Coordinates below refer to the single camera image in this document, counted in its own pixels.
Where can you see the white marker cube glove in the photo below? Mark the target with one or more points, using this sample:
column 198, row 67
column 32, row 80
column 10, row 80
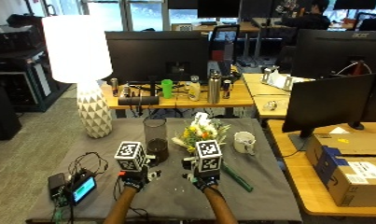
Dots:
column 208, row 155
column 131, row 155

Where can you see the black computer monitor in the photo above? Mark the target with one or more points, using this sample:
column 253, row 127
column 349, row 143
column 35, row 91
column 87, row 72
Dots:
column 156, row 57

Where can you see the white marker cube left glove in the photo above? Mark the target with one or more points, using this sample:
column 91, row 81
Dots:
column 131, row 155

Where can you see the cardboard box with label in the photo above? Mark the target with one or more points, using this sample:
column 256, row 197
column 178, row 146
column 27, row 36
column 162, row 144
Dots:
column 353, row 168

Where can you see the black monitor with logo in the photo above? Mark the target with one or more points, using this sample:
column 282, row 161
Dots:
column 341, row 53

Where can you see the yellow white flower bouquet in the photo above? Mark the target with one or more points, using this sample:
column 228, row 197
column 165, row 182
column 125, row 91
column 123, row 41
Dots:
column 202, row 132

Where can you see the small device with lit screen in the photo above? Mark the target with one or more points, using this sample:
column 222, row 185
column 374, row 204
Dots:
column 83, row 189

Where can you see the person's left hand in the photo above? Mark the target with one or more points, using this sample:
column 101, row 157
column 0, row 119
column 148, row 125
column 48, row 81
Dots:
column 135, row 180

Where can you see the black equipment rack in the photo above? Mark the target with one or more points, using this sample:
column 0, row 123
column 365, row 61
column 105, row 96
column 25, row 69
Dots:
column 18, row 68

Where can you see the black monitor back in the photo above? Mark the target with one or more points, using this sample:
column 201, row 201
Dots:
column 326, row 102

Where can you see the grey table cloth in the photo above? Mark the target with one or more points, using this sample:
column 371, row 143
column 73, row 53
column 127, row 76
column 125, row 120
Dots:
column 174, row 193

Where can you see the stainless steel bottle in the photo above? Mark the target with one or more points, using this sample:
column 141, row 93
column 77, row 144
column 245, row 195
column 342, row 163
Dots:
column 214, row 87

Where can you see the white ceramic mug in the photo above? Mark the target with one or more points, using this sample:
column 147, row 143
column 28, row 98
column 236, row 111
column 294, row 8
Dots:
column 244, row 142

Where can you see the dark glass vase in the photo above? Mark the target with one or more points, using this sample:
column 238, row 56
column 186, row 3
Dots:
column 156, row 140

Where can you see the green plastic cup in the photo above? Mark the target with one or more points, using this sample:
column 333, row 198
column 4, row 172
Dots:
column 166, row 88

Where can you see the black power bank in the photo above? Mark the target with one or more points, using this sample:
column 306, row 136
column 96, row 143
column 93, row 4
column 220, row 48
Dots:
column 56, row 185

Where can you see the white table lamp patterned base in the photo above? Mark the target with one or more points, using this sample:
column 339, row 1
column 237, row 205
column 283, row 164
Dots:
column 81, row 71

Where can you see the black office chair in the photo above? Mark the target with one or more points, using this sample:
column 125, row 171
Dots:
column 225, row 43

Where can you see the white marker cube right glove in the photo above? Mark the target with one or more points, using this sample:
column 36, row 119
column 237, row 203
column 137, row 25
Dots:
column 208, row 155

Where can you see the wooden desk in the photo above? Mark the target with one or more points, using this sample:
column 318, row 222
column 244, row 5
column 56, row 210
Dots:
column 266, row 93
column 295, row 180
column 237, row 98

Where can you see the black cylinder speaker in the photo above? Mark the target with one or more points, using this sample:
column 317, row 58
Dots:
column 139, row 100

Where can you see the person's right hand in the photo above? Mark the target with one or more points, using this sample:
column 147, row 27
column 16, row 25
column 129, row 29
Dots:
column 205, row 182

